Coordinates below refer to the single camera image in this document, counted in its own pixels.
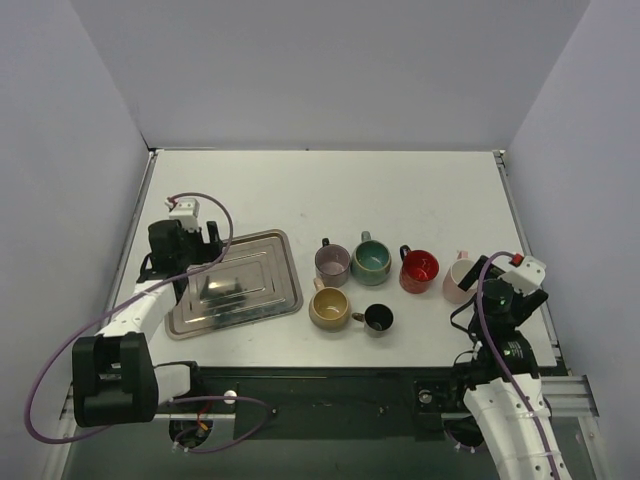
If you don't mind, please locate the pink faceted mug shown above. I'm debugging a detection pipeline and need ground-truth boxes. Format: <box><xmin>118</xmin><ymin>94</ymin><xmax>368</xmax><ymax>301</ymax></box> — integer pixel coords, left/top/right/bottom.
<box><xmin>442</xmin><ymin>250</ymin><xmax>477</xmax><ymax>305</ymax></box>

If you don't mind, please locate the red mug black handle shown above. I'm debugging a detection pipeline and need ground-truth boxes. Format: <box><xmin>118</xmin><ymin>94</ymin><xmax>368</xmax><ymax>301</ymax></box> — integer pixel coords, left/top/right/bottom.
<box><xmin>399</xmin><ymin>245</ymin><xmax>440</xmax><ymax>294</ymax></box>

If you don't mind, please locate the small brown mug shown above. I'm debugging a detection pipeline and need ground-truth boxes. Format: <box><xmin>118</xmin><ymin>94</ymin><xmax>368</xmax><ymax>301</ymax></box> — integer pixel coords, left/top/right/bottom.
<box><xmin>351</xmin><ymin>303</ymin><xmax>394</xmax><ymax>337</ymax></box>

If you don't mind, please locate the teal glazed mug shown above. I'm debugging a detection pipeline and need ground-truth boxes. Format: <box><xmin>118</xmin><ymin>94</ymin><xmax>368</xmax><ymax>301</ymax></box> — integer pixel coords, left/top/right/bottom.
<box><xmin>350</xmin><ymin>231</ymin><xmax>392</xmax><ymax>287</ymax></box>

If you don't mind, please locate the mauve cylindrical mug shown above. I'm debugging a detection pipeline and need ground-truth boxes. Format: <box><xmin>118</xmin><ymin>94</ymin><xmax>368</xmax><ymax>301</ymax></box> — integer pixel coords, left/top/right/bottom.
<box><xmin>314</xmin><ymin>238</ymin><xmax>351</xmax><ymax>288</ymax></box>

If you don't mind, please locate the cream beige mug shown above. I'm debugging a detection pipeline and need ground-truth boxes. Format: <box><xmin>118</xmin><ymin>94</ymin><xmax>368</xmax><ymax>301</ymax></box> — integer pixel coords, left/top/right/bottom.
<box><xmin>309</xmin><ymin>278</ymin><xmax>351</xmax><ymax>332</ymax></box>

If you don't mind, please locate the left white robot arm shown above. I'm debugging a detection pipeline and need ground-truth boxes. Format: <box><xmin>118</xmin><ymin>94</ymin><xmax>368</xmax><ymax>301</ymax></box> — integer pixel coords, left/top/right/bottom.
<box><xmin>72</xmin><ymin>220</ymin><xmax>224</xmax><ymax>428</ymax></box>

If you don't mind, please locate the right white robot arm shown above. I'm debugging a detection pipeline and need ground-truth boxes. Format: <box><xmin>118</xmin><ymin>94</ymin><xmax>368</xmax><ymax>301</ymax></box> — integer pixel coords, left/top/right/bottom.
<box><xmin>446</xmin><ymin>252</ymin><xmax>571</xmax><ymax>479</ymax></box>

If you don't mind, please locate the stainless steel tray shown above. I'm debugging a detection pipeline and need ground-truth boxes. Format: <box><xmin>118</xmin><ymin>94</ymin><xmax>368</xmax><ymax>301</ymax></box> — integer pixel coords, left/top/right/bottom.
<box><xmin>165</xmin><ymin>229</ymin><xmax>303</xmax><ymax>340</ymax></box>

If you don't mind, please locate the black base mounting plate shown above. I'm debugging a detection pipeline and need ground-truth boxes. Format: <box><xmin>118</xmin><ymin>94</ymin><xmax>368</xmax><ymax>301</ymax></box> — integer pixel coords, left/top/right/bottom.
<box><xmin>144</xmin><ymin>367</ymin><xmax>511</xmax><ymax>442</ymax></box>

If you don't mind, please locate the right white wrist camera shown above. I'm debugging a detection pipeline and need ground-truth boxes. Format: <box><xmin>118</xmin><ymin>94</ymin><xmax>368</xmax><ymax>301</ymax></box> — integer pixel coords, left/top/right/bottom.
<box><xmin>499</xmin><ymin>254</ymin><xmax>546</xmax><ymax>296</ymax></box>

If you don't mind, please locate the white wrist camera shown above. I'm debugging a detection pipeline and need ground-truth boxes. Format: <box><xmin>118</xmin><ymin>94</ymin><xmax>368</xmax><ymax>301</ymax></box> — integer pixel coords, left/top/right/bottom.
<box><xmin>166</xmin><ymin>197</ymin><xmax>200</xmax><ymax>233</ymax></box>
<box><xmin>499</xmin><ymin>254</ymin><xmax>546</xmax><ymax>296</ymax></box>

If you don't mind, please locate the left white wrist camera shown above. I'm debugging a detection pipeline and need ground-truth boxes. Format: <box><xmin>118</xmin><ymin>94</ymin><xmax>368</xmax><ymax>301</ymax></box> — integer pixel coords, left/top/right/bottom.
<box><xmin>166</xmin><ymin>197</ymin><xmax>200</xmax><ymax>233</ymax></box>

